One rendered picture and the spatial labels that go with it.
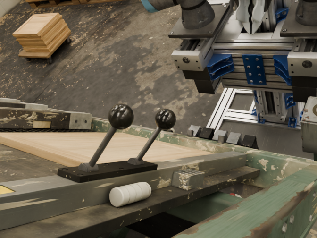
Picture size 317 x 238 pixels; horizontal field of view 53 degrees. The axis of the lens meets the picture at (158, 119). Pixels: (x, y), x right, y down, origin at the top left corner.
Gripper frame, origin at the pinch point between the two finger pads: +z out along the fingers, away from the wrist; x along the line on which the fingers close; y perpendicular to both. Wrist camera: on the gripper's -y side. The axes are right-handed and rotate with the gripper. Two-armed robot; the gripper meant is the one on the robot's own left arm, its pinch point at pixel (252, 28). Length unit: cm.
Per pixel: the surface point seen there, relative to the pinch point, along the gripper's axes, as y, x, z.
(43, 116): 8, -79, 31
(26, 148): 37, -43, 23
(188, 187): 28.4, -2.6, 27.3
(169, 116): 33.5, -2.5, 10.0
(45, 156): 38, -36, 23
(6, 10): -277, -562, -3
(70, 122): -4, -79, 38
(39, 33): -159, -309, 23
